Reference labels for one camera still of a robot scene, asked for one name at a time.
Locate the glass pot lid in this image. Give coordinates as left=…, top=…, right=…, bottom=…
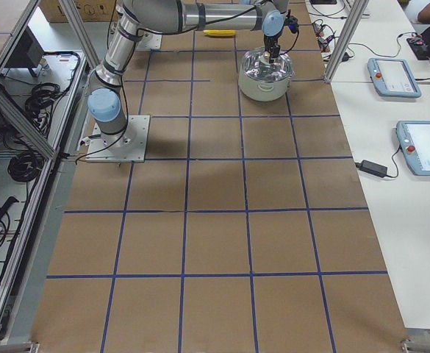
left=240, top=47, right=294, bottom=82

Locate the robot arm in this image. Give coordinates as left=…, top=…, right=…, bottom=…
left=87, top=1, right=293, bottom=160

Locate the near teach pendant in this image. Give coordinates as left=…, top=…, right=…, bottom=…
left=396, top=121, right=430, bottom=176

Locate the black power adapter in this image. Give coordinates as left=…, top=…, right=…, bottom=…
left=356, top=160, right=387, bottom=178

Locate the cardboard box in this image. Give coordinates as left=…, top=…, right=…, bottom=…
left=39, top=0, right=118, bottom=23

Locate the teach pendant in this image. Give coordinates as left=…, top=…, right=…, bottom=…
left=396, top=121, right=430, bottom=176
left=368, top=58, right=421, bottom=99

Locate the far teach pendant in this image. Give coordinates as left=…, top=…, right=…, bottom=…
left=368, top=58, right=421, bottom=99

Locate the pale green steel pot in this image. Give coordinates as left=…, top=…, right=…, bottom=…
left=238, top=64, right=295, bottom=101

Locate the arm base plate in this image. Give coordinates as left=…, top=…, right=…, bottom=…
left=135, top=32, right=162, bottom=51
left=85, top=115, right=150, bottom=163

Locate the aluminium frame post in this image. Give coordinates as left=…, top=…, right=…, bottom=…
left=324, top=0, right=368, bottom=83

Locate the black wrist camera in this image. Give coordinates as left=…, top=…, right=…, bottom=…
left=284, top=15, right=299, bottom=34

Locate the yellow corn cob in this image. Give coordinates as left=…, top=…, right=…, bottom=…
left=203, top=29, right=237, bottom=38

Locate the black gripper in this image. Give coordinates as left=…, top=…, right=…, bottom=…
left=263, top=35, right=279, bottom=63

